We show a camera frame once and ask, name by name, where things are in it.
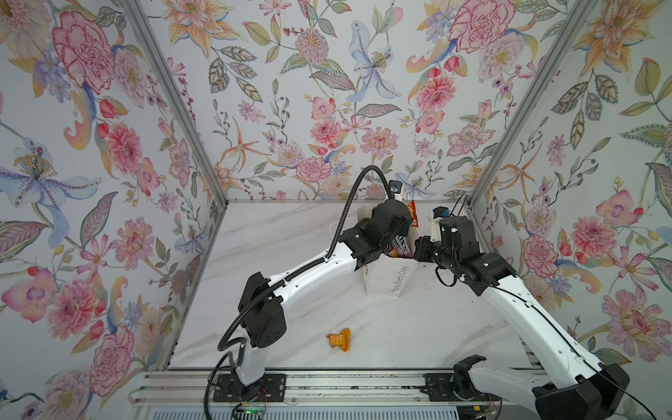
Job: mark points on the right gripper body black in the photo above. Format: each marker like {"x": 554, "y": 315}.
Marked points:
{"x": 435, "y": 253}

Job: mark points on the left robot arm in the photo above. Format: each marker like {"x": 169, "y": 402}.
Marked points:
{"x": 261, "y": 311}

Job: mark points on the white paper bag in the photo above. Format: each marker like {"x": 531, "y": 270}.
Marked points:
{"x": 383, "y": 277}

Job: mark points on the red yellow snack packet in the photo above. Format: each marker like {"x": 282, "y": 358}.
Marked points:
{"x": 414, "y": 215}

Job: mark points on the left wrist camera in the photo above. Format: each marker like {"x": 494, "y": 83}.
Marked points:
{"x": 398, "y": 190}

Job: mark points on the aluminium frame post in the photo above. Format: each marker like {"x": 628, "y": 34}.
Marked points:
{"x": 142, "y": 28}
{"x": 574, "y": 22}

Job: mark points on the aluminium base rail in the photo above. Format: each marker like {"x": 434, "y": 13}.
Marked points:
{"x": 308, "y": 394}

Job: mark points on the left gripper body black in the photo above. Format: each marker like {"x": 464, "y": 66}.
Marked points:
{"x": 401, "y": 227}

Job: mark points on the magenta Fox's candy bag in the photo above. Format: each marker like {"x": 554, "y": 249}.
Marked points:
{"x": 399, "y": 248}

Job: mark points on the right aluminium frame post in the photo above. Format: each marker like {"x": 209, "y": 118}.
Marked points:
{"x": 574, "y": 22}

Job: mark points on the left aluminium frame post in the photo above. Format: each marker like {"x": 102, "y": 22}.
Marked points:
{"x": 142, "y": 28}

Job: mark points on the small orange snack packet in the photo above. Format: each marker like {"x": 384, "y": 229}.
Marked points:
{"x": 342, "y": 340}

